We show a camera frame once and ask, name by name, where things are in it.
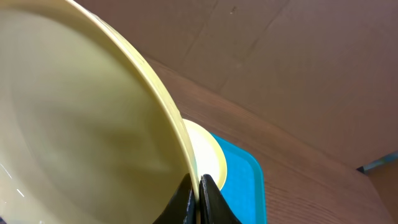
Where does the yellow-green plate top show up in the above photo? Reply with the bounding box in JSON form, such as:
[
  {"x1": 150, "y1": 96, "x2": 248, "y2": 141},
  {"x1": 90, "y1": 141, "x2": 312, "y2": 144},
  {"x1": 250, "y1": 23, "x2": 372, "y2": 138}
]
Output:
[{"x1": 183, "y1": 119, "x2": 228, "y2": 190}]

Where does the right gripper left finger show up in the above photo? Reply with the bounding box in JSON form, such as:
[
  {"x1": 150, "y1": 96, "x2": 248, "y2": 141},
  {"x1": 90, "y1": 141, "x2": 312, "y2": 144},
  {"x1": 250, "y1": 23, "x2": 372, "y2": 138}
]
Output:
[{"x1": 154, "y1": 174, "x2": 196, "y2": 224}]

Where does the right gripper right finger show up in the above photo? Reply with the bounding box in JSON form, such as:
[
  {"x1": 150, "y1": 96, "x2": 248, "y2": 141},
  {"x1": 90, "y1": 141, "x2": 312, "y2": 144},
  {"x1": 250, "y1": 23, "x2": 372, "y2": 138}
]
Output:
[{"x1": 199, "y1": 174, "x2": 241, "y2": 224}]

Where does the teal plastic serving tray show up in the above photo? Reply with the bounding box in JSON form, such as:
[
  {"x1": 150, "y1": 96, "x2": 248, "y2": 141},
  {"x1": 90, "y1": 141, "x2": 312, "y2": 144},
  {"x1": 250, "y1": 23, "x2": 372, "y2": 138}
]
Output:
[{"x1": 213, "y1": 135, "x2": 267, "y2": 224}]

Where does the yellow-green plate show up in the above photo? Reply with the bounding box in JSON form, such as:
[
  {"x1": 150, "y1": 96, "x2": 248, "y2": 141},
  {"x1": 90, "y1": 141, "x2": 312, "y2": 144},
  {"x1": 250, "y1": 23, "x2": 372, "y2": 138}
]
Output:
[
  {"x1": 1, "y1": 1, "x2": 198, "y2": 223},
  {"x1": 183, "y1": 119, "x2": 228, "y2": 190}
]

